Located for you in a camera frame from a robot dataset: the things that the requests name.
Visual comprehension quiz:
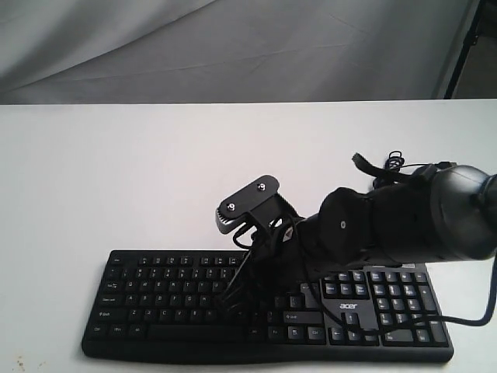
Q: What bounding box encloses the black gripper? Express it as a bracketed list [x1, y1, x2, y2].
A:
[215, 217, 322, 315]

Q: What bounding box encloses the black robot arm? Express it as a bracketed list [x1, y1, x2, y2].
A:
[216, 164, 496, 314]

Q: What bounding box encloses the black acer keyboard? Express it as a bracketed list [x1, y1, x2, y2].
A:
[82, 250, 454, 365]

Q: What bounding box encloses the grey backdrop cloth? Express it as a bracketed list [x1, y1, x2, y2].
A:
[1, 1, 478, 104]

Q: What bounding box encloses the black stand pole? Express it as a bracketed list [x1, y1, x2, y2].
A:
[444, 1, 496, 99]

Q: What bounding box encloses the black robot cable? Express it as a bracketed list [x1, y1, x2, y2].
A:
[232, 153, 497, 339]

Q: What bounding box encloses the black USB cable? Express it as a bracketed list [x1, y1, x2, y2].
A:
[371, 151, 457, 187]

